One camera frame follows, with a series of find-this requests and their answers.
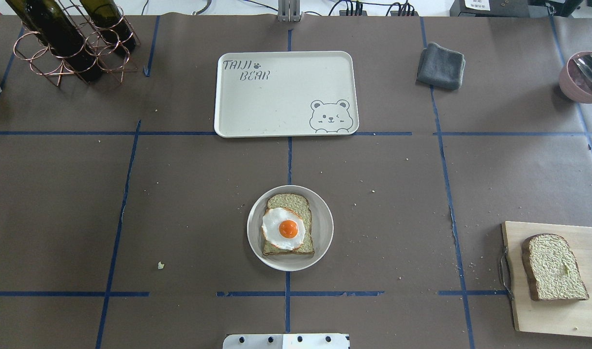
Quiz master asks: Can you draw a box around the grey metal post bracket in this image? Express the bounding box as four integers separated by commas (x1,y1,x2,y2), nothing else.
278,0,302,22

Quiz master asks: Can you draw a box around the folded grey cloth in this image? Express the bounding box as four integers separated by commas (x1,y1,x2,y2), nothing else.
416,42,466,90

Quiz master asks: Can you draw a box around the copper wire bottle rack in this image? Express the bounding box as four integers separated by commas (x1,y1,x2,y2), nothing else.
8,0,140,87

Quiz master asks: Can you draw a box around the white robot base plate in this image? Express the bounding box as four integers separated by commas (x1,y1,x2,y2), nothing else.
222,333,351,349

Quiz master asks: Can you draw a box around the white round plate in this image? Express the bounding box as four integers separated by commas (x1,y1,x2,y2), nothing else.
247,185,334,271

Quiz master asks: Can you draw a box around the fried egg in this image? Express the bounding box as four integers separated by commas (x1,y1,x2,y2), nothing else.
261,207,306,251

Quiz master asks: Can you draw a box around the pink bowl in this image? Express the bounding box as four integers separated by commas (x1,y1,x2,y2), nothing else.
558,51,592,104

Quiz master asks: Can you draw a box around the wooden cutting board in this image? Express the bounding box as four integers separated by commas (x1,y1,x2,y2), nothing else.
502,221,592,337

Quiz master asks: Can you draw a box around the cream bear serving tray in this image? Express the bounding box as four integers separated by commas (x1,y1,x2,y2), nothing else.
214,51,359,138

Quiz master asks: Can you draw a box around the dark green wine bottle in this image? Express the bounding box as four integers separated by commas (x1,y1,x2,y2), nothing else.
6,0,103,82

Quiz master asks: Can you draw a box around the bread slice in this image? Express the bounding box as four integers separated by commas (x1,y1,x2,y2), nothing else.
262,193,314,256
520,234,589,302

